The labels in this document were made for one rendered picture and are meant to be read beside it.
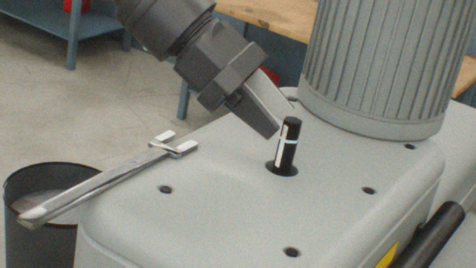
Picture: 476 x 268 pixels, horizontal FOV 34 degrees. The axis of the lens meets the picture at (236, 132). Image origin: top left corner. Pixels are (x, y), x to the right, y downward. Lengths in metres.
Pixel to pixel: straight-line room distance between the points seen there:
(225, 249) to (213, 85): 0.17
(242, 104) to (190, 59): 0.07
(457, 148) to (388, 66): 0.45
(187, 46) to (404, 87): 0.29
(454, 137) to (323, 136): 0.49
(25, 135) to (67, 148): 0.28
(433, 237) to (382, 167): 0.12
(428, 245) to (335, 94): 0.22
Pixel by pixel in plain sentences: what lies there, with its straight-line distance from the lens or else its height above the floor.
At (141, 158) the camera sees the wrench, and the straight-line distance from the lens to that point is 0.81.
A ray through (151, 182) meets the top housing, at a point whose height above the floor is 1.89.
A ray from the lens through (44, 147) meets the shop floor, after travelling 4.78.
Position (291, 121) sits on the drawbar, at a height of 1.95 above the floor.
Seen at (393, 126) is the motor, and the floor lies 1.91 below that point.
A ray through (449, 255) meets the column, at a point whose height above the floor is 1.56.
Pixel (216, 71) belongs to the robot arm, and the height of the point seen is 2.00.
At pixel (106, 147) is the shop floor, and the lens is 4.85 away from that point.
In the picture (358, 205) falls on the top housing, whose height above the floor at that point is 1.89.
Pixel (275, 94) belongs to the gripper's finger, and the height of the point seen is 1.96.
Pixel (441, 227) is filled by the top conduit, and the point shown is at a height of 1.81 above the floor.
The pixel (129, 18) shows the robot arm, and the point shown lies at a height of 2.02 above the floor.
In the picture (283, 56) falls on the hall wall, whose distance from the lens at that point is 5.69.
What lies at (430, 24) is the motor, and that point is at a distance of 0.94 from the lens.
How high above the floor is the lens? 2.28
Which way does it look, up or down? 26 degrees down
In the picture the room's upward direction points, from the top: 11 degrees clockwise
